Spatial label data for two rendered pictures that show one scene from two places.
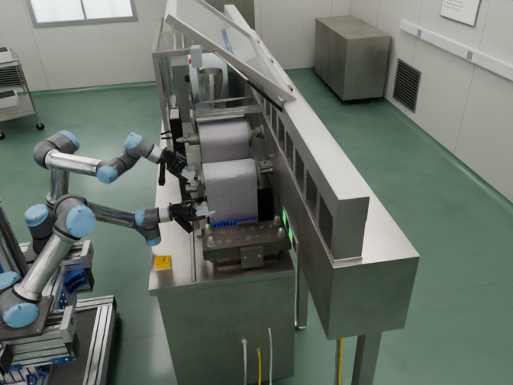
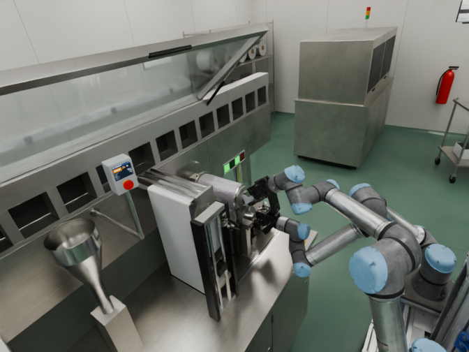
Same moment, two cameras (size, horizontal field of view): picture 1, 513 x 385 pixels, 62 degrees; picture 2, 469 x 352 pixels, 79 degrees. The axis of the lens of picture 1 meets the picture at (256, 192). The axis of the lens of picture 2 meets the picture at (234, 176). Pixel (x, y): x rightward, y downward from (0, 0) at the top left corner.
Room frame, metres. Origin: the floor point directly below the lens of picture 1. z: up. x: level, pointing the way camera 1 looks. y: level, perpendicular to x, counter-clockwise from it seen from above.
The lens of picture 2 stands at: (2.54, 1.05, 2.05)
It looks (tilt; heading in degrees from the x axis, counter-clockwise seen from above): 30 degrees down; 225
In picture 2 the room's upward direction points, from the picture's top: 6 degrees counter-clockwise
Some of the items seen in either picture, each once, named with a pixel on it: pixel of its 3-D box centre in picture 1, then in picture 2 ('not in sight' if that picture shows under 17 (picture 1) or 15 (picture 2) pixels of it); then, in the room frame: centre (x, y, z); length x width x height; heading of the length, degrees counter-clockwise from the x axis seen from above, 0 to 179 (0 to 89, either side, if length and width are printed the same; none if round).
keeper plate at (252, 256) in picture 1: (252, 257); not in sight; (1.45, 0.03, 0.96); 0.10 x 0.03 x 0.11; 98
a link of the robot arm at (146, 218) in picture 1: (148, 217); (296, 229); (1.60, 0.51, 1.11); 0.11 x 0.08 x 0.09; 98
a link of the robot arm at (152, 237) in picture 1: (150, 231); (296, 246); (1.62, 0.52, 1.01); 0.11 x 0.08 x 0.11; 41
